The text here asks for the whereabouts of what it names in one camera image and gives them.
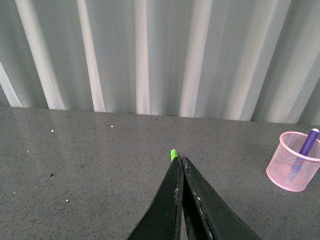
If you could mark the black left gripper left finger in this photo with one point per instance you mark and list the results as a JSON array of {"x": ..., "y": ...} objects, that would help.
[{"x": 162, "y": 220}]

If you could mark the green highlighter pen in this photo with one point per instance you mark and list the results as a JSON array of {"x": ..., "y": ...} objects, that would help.
[{"x": 173, "y": 155}]

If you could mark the pink mesh cup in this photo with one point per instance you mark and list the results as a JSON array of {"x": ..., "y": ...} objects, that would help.
[{"x": 280, "y": 166}]

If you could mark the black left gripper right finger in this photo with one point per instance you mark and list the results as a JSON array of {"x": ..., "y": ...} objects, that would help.
[{"x": 207, "y": 216}]

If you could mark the white pleated curtain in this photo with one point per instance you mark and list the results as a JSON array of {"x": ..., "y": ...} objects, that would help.
[{"x": 247, "y": 60}]

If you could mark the purple highlighter pen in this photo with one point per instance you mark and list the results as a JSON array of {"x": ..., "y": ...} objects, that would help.
[{"x": 305, "y": 150}]

